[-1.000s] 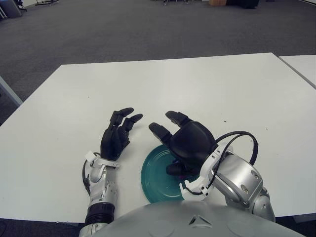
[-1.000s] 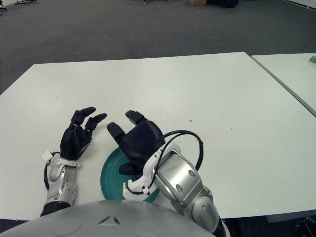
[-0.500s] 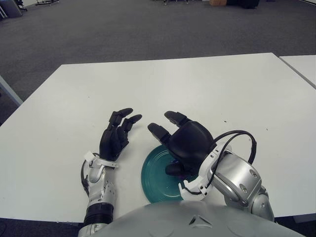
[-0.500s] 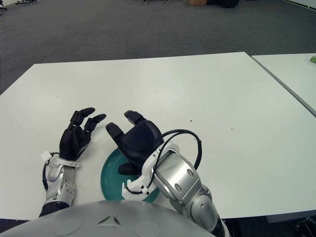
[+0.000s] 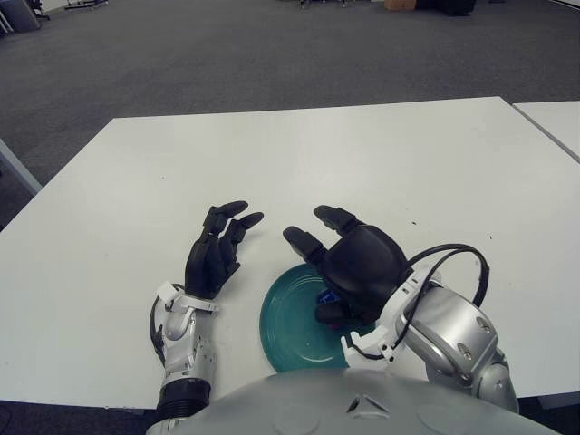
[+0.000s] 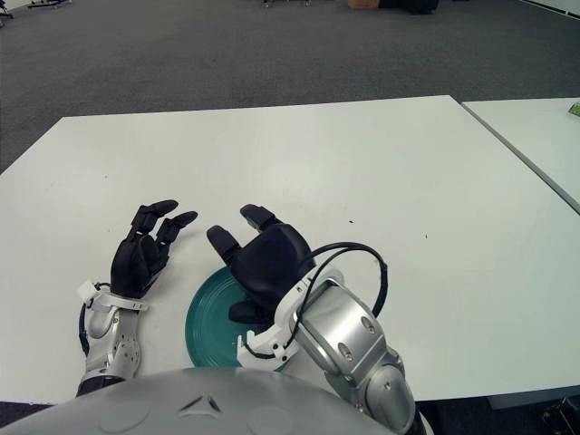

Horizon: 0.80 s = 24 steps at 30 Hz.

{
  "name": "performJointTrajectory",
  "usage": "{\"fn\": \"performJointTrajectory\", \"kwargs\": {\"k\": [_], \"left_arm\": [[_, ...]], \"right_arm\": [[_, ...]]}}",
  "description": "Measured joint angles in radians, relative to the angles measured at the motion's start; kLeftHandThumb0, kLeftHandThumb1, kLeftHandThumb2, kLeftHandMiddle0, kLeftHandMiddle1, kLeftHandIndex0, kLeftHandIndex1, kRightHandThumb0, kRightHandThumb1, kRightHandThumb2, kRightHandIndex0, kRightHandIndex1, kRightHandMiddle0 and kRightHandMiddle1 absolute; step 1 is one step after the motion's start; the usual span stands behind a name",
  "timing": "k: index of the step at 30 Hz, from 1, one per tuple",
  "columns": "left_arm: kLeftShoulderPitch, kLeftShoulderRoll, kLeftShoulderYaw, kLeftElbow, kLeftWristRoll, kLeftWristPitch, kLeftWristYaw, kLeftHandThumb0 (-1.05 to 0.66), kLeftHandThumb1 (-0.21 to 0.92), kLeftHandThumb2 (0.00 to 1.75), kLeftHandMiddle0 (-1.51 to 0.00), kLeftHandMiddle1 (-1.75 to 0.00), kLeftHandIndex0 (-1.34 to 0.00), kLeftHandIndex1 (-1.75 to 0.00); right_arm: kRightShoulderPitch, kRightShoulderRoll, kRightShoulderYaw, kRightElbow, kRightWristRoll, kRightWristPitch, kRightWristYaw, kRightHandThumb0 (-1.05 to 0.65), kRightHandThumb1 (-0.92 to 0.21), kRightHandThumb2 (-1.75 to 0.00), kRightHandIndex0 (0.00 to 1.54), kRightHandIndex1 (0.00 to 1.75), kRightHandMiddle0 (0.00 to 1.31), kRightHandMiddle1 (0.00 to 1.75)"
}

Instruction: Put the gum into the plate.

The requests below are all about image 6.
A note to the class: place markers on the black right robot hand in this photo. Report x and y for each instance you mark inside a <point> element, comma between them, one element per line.
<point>272,267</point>

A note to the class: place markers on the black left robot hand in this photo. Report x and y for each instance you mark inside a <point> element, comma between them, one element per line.
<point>136,267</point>

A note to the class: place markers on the round green plate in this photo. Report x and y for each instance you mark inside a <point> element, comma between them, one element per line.
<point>210,326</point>

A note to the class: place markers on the grey robot torso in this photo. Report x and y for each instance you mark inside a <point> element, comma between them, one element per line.
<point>181,408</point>

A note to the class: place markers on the brown cardboard box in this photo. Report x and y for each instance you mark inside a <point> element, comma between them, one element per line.
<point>362,3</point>

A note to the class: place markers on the grey office chair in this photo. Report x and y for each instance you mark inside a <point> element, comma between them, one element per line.
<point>4,13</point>

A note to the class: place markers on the white neighbouring table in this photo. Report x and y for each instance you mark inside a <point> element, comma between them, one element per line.
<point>539,131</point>

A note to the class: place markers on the small green packet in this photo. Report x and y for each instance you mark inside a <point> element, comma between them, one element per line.
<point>575,109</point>

